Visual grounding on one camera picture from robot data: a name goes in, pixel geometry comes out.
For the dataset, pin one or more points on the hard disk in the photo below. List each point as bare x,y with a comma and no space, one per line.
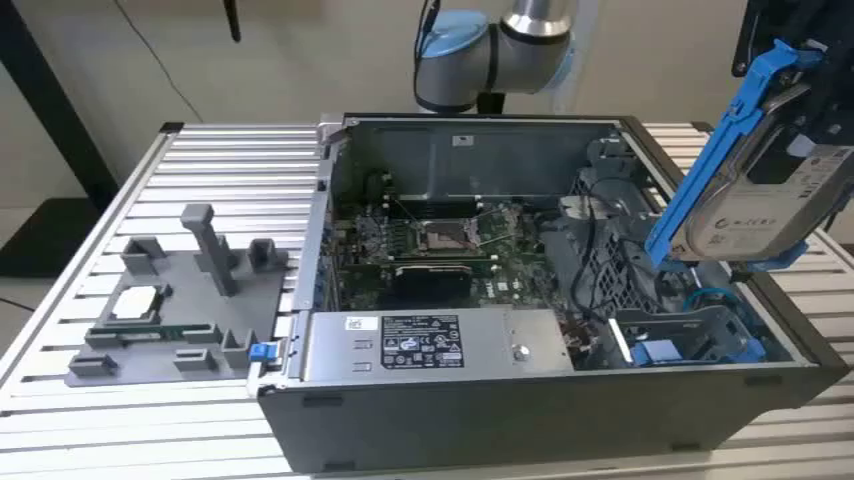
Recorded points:
734,220

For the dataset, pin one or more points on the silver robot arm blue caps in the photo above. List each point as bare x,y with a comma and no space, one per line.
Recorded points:
467,75

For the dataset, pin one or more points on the grey metal disk bay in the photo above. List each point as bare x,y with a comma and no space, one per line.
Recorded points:
701,325

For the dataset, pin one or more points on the grey perforated drive cage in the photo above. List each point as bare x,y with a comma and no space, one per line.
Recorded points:
563,260

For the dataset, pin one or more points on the green motherboard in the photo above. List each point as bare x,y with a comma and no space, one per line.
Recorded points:
520,235

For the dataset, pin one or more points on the blue bay clip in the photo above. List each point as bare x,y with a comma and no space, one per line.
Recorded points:
657,354

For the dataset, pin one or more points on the CPU socket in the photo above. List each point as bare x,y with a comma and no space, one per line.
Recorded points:
443,237

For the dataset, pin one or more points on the silver power supply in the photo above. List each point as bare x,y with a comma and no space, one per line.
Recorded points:
507,330

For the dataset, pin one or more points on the black and silver PC case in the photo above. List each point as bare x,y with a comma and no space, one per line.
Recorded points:
467,425

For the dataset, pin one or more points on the thin black rod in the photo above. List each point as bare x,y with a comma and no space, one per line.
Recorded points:
231,20

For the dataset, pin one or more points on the blue case latch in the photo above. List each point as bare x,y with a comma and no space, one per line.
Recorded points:
260,351

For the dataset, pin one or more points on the grey parts rack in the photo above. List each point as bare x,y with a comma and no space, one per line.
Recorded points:
200,305

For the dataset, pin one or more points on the green RAM stick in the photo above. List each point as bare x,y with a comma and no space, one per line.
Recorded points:
174,330

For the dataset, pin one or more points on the silver CPU chip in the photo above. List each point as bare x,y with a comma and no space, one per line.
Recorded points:
136,302

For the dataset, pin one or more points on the black stand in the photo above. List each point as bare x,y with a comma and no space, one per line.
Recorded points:
47,85

